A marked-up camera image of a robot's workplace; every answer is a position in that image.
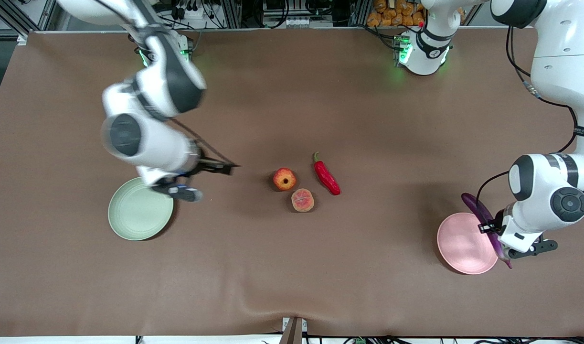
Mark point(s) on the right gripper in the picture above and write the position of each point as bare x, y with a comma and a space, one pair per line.
209, 166

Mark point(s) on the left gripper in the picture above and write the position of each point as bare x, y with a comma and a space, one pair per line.
489, 226

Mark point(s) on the purple long eggplant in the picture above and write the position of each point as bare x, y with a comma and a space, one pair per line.
475, 208

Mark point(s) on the red apple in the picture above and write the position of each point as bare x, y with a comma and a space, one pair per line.
284, 179

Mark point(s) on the pink orange peach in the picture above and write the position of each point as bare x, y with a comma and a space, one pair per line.
302, 200

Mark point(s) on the red chili pepper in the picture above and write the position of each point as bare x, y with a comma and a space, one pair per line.
326, 177

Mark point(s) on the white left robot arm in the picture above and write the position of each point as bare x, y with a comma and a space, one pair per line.
559, 71

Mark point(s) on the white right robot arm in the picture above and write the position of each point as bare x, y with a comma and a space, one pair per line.
143, 138

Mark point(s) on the pink round plate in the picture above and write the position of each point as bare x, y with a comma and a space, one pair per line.
459, 248

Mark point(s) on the brown table cover cloth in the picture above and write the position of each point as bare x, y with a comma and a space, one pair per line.
292, 119

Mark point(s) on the light green round plate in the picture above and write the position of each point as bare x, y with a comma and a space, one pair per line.
136, 215

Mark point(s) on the white power strip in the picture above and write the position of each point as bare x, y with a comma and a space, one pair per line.
191, 14

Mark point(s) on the white electronics box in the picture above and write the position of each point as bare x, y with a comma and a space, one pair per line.
296, 21

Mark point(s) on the pile of orange objects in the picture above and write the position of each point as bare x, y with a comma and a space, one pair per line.
392, 19

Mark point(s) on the aluminium frame post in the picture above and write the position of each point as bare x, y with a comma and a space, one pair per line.
232, 14

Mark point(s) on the grey metal table bracket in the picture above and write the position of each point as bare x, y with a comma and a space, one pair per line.
294, 332

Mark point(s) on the aluminium frame rail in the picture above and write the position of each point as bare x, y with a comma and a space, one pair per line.
34, 14

